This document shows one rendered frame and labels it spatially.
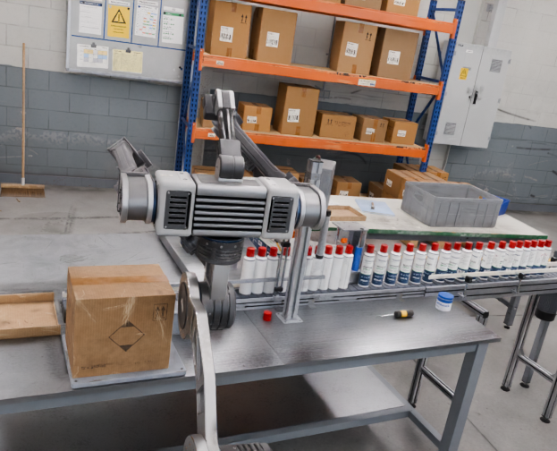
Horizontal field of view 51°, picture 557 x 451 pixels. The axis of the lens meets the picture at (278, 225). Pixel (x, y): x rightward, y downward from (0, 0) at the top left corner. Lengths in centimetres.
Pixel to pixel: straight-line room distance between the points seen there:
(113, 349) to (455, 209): 294
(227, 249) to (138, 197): 29
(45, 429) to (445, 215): 286
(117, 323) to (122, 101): 493
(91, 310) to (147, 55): 486
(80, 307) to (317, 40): 560
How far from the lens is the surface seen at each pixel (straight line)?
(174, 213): 161
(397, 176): 654
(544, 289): 357
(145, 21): 647
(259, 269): 245
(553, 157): 921
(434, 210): 420
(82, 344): 190
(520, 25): 840
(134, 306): 187
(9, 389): 197
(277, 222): 168
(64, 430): 278
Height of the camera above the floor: 195
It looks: 18 degrees down
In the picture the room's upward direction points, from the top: 9 degrees clockwise
